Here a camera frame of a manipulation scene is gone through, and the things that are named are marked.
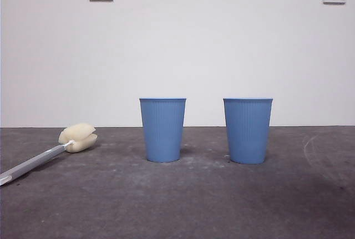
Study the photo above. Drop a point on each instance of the blue ribbed plastic cup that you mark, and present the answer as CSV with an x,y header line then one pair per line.
x,y
163,131
247,131

